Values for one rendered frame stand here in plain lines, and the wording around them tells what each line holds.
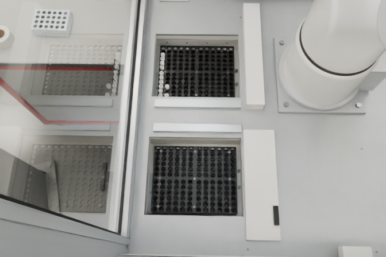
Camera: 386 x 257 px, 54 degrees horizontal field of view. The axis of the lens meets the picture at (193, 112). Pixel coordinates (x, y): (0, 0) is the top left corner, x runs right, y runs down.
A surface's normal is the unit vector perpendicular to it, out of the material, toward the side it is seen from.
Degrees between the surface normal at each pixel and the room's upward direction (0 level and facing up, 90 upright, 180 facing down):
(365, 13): 41
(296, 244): 0
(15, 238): 90
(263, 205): 0
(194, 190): 0
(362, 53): 73
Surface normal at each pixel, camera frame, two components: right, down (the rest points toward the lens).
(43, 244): 1.00, 0.01
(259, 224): -0.01, -0.37
